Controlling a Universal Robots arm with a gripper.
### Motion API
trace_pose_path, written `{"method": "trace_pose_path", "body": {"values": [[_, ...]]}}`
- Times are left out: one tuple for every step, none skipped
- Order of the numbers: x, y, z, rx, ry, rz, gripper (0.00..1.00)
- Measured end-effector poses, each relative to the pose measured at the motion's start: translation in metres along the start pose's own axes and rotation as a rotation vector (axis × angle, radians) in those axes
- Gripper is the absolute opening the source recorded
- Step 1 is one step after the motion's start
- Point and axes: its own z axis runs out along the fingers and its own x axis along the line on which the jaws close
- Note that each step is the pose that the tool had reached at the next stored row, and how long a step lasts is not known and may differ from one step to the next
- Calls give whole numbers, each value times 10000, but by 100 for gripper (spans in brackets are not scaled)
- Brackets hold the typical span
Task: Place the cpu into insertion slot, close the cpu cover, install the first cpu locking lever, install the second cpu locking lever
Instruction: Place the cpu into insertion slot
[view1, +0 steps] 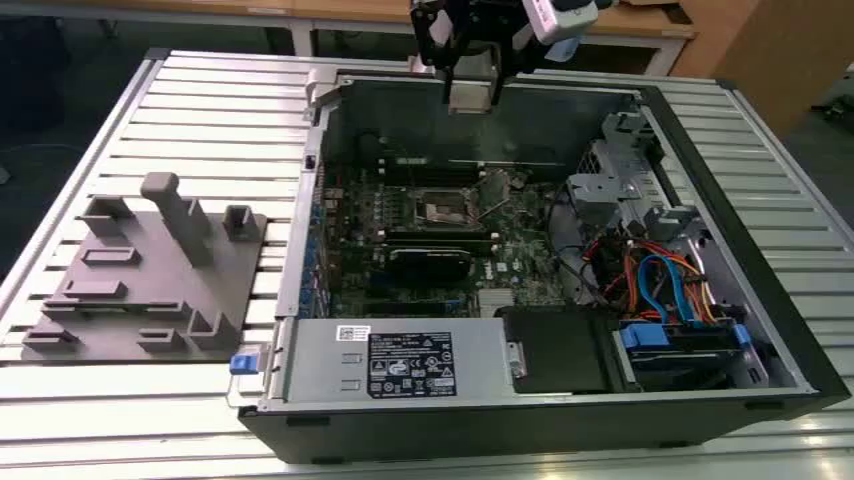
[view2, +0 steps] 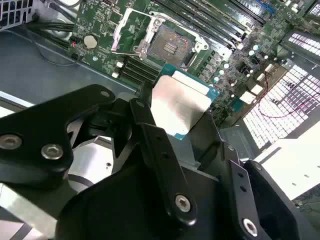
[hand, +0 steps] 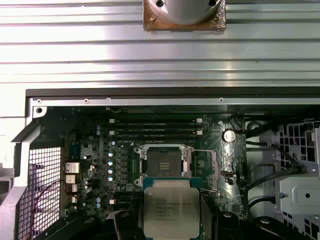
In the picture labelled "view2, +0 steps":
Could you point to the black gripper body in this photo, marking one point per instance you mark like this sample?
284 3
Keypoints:
120 207

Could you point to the metal socket cover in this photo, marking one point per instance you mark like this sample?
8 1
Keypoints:
121 29

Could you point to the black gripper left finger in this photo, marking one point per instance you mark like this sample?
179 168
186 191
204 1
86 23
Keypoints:
37 130

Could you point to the silver green CPU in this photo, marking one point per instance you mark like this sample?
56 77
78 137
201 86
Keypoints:
180 105

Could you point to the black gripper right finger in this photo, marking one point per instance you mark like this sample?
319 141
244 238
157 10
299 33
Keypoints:
243 200

